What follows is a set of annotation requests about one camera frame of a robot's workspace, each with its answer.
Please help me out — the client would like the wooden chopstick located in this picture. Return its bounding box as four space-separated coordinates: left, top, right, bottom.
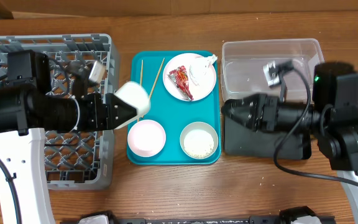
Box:
137 59 144 123
149 58 165 102

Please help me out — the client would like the black tray bin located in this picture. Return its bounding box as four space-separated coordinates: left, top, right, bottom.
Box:
223 101 319 160

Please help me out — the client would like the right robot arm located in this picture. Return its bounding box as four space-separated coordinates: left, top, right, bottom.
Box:
222 62 358 223

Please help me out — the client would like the clear plastic bin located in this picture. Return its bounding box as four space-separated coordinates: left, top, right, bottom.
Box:
221 39 324 101

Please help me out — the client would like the white napkin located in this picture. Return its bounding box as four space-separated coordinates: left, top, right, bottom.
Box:
190 54 218 86

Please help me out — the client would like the white round plate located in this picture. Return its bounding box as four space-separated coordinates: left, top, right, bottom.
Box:
163 53 217 101

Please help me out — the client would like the grey dishwasher rack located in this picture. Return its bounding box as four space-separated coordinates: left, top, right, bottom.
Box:
0 34 120 190

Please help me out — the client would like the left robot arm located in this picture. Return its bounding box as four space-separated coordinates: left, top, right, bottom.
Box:
0 50 151 223

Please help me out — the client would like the white paper cup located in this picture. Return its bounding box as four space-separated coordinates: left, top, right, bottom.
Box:
114 81 151 129

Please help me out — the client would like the small pink bowl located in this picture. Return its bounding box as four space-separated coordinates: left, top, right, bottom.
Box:
127 119 167 157

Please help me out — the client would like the right wooden chopstick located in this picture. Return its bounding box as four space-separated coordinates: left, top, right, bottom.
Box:
149 58 165 102

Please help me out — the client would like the teal plastic tray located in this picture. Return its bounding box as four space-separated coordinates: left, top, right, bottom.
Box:
127 51 221 166

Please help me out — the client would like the grey bowl of rice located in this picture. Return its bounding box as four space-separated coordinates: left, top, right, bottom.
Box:
180 121 219 160

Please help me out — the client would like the red snack wrapper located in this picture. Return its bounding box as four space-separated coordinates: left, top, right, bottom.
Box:
168 66 193 101

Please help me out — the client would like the left wooden chopstick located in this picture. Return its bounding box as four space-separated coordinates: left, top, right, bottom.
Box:
137 59 144 123

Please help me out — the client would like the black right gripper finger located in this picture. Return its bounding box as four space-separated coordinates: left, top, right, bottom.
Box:
221 95 259 117
227 114 259 129

